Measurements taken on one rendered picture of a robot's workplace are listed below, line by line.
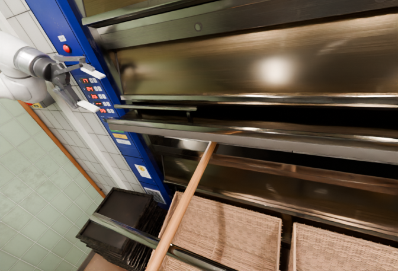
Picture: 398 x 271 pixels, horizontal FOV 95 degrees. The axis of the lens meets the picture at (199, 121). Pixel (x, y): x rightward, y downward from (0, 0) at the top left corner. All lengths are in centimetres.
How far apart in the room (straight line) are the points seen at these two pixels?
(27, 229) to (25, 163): 44
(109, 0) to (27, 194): 136
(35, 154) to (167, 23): 132
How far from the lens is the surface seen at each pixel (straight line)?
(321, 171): 74
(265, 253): 118
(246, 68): 53
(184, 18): 54
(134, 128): 64
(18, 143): 159
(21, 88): 96
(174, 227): 60
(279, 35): 52
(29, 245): 184
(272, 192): 86
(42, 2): 85
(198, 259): 59
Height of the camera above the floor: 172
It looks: 34 degrees down
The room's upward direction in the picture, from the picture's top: 14 degrees counter-clockwise
